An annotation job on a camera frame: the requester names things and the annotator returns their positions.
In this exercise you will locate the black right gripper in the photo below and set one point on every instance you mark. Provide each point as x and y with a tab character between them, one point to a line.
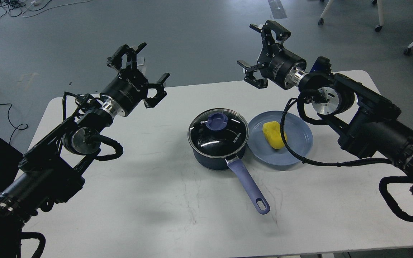
274	62

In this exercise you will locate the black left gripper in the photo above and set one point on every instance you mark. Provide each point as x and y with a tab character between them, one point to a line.
131	86

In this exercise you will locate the glass pot lid blue knob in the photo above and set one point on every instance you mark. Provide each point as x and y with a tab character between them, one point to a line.
218	132

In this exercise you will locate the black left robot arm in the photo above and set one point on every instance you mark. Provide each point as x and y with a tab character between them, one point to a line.
51	171

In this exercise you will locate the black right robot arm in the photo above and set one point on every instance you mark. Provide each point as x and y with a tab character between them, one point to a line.
365	121

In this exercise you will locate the grey floor tape strip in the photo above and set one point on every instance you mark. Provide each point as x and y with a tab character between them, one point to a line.
277	9

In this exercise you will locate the dark blue saucepan purple handle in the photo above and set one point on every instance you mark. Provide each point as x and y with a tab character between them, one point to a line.
235	164

